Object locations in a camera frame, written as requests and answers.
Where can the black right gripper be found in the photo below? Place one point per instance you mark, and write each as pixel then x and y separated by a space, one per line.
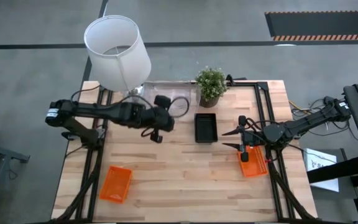
pixel 253 140

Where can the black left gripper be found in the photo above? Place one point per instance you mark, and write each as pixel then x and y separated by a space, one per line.
pixel 160 119

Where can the orange slotted plastic basket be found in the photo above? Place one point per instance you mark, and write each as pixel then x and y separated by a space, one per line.
pixel 115 185
pixel 255 166

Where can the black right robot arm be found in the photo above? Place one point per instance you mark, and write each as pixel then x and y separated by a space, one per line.
pixel 306 123

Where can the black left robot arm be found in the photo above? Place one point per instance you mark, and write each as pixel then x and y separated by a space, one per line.
pixel 98 110

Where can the green potted plant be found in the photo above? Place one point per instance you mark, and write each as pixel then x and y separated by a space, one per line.
pixel 211 82

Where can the white shade table lamp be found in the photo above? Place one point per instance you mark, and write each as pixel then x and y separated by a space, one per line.
pixel 117 68

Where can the white printed box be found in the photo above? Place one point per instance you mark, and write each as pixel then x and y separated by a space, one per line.
pixel 322 155

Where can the black orange striped floor mat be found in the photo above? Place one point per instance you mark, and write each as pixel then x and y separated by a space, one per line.
pixel 322 25

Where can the black aluminium mount frame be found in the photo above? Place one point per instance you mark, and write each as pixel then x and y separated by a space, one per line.
pixel 109 95
pixel 263 85

